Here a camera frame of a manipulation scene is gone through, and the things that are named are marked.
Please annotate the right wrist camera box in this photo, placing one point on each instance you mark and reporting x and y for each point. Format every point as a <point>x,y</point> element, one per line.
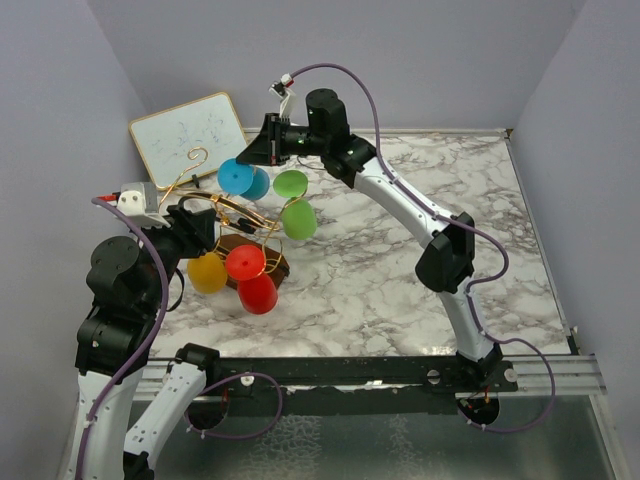
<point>281,88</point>

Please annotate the yellow plastic wine glass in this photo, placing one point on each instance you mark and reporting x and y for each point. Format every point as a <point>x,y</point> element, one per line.
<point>207,273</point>

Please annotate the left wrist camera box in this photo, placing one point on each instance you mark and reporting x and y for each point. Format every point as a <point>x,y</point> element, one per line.
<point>138,201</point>

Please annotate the blue plastic wine glass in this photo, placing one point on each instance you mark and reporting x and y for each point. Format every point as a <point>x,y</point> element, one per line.
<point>250,182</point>

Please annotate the black front mounting rail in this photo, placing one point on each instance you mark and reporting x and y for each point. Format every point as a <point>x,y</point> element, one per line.
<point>438,374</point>

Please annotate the gold wire glass rack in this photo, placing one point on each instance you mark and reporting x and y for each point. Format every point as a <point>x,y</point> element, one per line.
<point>239,224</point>

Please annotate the green plastic wine glass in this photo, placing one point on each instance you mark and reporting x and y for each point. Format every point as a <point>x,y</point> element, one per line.
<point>297,216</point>

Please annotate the small whiteboard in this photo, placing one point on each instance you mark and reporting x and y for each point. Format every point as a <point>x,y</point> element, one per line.
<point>192,139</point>

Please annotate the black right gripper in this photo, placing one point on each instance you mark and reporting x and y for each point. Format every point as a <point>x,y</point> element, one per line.
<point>265,150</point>

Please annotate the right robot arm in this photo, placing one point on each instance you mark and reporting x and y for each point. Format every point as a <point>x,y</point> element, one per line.
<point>448,241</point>

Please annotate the red plastic wine glass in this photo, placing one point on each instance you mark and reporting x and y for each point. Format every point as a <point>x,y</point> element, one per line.
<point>246,265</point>

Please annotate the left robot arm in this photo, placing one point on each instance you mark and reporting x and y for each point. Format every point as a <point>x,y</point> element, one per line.
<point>129,278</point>

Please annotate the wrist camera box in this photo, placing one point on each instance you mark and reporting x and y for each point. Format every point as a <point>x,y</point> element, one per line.
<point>138,201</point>
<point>281,88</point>

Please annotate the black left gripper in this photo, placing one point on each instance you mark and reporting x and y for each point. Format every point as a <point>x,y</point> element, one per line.
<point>196,228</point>

